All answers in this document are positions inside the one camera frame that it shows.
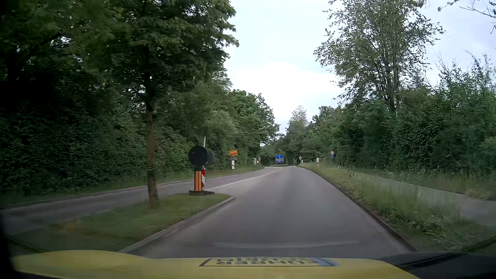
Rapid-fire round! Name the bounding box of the red and white marker post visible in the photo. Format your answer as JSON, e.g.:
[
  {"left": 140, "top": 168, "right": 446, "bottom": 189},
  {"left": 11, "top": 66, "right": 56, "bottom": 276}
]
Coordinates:
[{"left": 201, "top": 136, "right": 207, "bottom": 189}]

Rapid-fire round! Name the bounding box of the grey asphalt path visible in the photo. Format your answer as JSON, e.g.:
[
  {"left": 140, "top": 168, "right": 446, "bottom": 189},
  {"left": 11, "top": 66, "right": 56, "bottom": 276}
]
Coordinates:
[{"left": 341, "top": 167, "right": 496, "bottom": 230}]

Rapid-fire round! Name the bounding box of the grey asphalt road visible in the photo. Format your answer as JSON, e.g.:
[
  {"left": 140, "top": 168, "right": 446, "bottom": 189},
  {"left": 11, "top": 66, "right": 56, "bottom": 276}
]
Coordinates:
[{"left": 0, "top": 166, "right": 414, "bottom": 259}]

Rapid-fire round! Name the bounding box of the row of trees and bushes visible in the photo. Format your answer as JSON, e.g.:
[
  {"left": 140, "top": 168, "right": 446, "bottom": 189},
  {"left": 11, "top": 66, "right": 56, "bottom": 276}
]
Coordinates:
[
  {"left": 0, "top": 0, "right": 280, "bottom": 199},
  {"left": 260, "top": 0, "right": 496, "bottom": 176}
]

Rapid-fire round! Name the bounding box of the grass verge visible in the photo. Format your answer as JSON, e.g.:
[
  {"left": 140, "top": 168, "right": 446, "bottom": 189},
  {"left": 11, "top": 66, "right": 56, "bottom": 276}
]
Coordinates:
[
  {"left": 298, "top": 162, "right": 496, "bottom": 253},
  {"left": 0, "top": 164, "right": 265, "bottom": 209},
  {"left": 351, "top": 166, "right": 496, "bottom": 201}
]

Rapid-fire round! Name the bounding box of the round road sign, orange post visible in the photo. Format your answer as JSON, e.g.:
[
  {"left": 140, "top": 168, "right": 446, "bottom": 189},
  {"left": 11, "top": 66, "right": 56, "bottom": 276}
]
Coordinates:
[{"left": 188, "top": 145, "right": 215, "bottom": 196}]

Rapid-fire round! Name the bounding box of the tree with slim trunk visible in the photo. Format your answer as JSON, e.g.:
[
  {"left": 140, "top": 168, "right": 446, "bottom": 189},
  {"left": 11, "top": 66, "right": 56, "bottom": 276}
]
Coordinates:
[{"left": 74, "top": 0, "right": 239, "bottom": 208}]

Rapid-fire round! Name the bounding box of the car's own bonnet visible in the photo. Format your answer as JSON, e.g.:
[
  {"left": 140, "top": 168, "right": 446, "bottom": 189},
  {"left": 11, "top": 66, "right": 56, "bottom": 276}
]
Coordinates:
[{"left": 11, "top": 250, "right": 420, "bottom": 279}]

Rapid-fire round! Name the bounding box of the grassy kerbed traffic island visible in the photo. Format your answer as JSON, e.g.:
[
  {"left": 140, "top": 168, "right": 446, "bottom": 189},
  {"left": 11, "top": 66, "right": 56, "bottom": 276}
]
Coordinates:
[{"left": 11, "top": 192, "right": 236, "bottom": 253}]

